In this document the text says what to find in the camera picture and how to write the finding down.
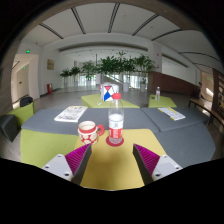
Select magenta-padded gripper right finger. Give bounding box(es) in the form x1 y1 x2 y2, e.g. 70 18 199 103
132 143 184 186

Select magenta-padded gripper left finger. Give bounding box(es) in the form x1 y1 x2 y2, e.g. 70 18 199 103
41 143 93 186

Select clear red-capped water bottle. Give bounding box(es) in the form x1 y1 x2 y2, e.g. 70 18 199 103
107 92 125 145

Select small clear water bottle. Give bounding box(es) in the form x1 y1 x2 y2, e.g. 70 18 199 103
154 86 161 102

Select red and white patterned mug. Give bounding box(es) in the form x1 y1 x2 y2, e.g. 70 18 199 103
77 120 106 146

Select yellow and white booklet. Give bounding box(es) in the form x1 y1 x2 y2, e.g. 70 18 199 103
157 106 186 122

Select white printed magazine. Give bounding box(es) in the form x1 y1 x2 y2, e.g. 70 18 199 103
53 105 89 123

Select flat round red coaster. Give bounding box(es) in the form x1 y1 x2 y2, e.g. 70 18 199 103
105 134 125 148

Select lime green chair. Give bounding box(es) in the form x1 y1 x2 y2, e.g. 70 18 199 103
7 101 35 128

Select dark grey chair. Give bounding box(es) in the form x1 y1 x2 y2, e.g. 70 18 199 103
0 114 19 143

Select long wooden bench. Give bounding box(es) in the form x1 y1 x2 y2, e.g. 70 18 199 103
188 97 224 126

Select black backpack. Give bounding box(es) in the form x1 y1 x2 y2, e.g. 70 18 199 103
19 96 34 108

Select person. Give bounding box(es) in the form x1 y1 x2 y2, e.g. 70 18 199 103
197 81 203 99

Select white cube red blue triangles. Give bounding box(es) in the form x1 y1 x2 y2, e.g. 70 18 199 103
99 82 120 102

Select wooden shelf unit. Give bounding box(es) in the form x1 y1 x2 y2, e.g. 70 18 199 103
213 68 224 119

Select row of potted green plants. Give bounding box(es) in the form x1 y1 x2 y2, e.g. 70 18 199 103
59 51 156 93

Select yellowish framed wall picture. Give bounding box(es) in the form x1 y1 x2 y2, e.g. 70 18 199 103
46 59 55 71

